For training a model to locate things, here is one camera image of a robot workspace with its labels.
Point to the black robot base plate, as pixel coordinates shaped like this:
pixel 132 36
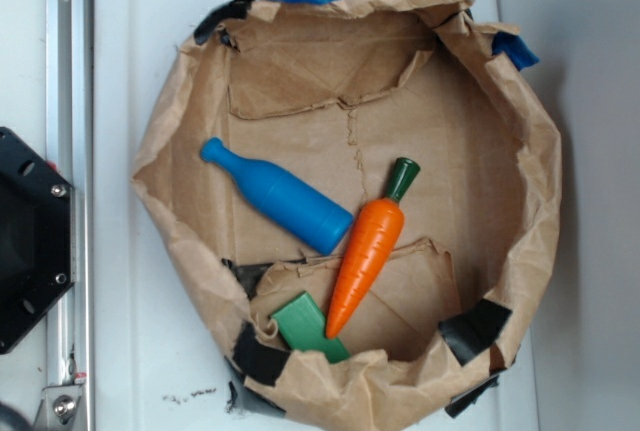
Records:
pixel 36 228

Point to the green wooden block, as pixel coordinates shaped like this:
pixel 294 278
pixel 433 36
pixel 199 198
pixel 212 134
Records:
pixel 302 325

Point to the blue tape piece right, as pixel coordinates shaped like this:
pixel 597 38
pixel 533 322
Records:
pixel 514 47

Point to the black tape piece lower right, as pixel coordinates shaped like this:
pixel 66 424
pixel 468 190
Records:
pixel 471 333

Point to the metal corner bracket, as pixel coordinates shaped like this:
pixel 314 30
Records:
pixel 62 408

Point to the brown paper bag container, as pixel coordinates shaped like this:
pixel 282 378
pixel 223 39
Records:
pixel 335 93

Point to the blue toy bottle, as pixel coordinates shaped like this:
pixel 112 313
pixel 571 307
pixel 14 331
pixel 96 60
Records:
pixel 284 198

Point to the black tape piece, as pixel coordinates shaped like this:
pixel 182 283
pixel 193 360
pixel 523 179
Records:
pixel 235 9
pixel 258 361
pixel 471 333

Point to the white plastic tray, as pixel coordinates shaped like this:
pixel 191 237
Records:
pixel 156 366

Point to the aluminium extrusion rail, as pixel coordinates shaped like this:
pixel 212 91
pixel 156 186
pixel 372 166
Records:
pixel 69 145

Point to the black tape piece lower left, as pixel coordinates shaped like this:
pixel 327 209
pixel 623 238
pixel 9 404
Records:
pixel 258 361

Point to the black tape piece top left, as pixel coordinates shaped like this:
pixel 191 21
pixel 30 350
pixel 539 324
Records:
pixel 235 9

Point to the orange toy carrot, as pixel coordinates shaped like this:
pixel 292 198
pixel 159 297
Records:
pixel 373 238

